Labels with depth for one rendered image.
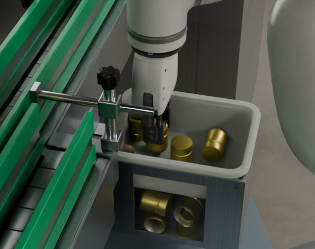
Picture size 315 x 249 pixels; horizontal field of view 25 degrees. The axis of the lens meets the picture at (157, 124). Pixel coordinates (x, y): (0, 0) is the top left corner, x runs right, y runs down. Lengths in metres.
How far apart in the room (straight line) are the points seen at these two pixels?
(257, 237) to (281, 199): 1.15
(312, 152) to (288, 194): 1.88
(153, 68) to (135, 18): 0.08
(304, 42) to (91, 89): 0.68
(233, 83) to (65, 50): 0.91
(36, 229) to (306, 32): 0.39
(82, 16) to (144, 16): 0.20
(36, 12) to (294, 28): 0.67
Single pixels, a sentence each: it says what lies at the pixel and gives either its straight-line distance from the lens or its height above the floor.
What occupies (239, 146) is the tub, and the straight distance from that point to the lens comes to 1.17.
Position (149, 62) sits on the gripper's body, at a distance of 1.00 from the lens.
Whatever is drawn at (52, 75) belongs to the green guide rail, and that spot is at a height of 1.11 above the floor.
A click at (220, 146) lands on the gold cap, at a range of 1.13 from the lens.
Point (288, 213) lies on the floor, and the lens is 2.39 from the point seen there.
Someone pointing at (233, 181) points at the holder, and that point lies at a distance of 1.03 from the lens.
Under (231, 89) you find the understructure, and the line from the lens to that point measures 1.94.
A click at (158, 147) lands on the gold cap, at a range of 1.13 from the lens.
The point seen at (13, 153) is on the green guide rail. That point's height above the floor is 1.12.
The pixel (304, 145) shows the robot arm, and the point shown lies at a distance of 0.58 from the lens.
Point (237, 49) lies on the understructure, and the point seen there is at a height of 0.68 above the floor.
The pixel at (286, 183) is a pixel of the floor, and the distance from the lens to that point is 2.50.
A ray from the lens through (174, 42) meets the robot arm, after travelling 1.00.
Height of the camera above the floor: 1.71
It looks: 39 degrees down
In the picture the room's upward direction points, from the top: straight up
